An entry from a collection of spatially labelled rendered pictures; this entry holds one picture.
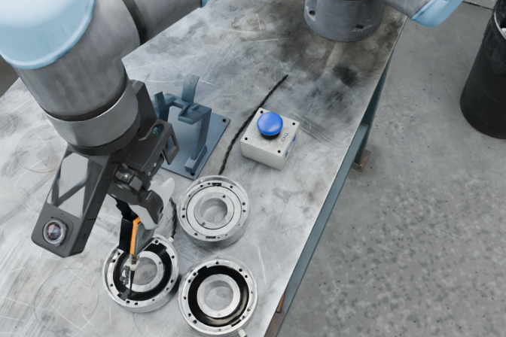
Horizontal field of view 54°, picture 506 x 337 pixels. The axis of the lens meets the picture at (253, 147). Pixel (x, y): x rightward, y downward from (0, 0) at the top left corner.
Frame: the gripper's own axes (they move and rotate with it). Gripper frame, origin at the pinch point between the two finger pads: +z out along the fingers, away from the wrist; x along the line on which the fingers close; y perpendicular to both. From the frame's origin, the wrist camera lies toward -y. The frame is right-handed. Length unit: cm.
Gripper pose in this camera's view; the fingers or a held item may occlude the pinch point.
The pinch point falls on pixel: (138, 222)
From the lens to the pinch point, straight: 63.2
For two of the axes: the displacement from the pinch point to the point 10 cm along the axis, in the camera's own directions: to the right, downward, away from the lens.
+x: -9.1, -3.4, 2.5
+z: 0.4, 5.2, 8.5
